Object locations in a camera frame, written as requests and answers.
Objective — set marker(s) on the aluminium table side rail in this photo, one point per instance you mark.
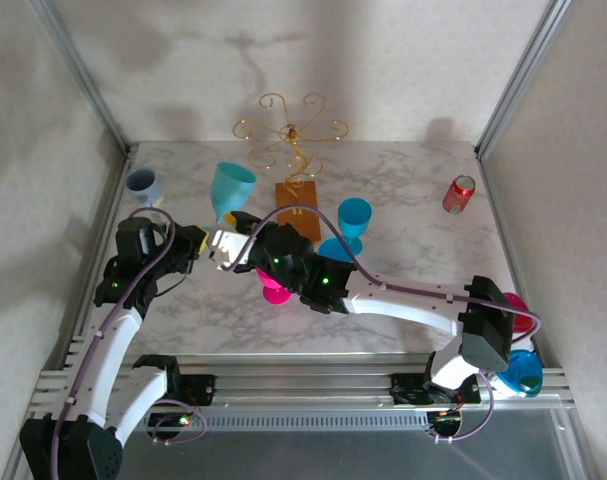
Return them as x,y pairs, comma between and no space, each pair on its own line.
500,210
110,205

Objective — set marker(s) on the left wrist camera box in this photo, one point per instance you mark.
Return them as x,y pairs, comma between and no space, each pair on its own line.
158,235

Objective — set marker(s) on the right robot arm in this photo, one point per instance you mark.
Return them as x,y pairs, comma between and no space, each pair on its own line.
408,305

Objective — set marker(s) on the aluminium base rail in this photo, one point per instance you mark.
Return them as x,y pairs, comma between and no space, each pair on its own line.
303,387

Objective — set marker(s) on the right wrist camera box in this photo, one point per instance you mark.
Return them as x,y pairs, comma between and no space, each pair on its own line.
228,247

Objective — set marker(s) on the pink plastic wine glass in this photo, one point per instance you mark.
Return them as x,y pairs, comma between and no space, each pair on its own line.
275,296

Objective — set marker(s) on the red soda can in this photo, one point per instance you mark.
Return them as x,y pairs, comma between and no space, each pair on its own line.
458,197

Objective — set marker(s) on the aluminium frame post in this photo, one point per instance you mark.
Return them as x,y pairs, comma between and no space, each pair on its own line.
521,75
85,75

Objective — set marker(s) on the blue translucent plastic dome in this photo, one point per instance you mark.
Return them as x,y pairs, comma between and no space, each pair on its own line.
520,375

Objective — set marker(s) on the grey-blue ceramic mug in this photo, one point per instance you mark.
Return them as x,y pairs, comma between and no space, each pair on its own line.
144,186

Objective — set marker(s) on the red translucent plastic dome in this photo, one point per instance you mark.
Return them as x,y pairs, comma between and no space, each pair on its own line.
518,310

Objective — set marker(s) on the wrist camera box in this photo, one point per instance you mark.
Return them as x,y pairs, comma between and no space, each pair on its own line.
158,235
228,247

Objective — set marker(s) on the grey metal sheet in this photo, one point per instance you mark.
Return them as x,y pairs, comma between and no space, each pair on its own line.
303,457

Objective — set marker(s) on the teal plastic wine glass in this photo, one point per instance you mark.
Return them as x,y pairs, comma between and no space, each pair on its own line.
230,187

